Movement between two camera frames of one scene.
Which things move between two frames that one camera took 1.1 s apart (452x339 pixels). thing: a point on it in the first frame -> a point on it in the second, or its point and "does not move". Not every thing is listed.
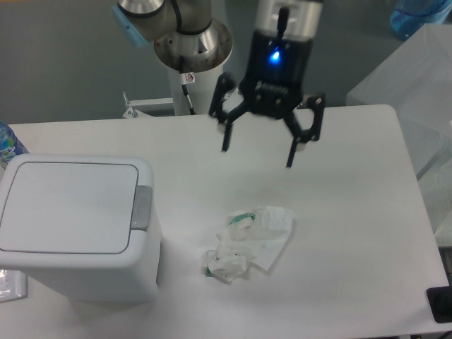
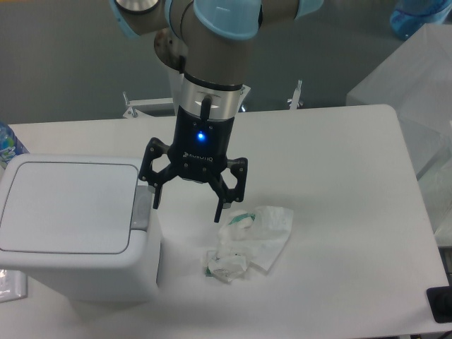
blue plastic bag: [409, 15] does not move
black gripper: [273, 86] -> [199, 152]
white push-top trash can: [82, 225] does not move
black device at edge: [440, 300] does not move
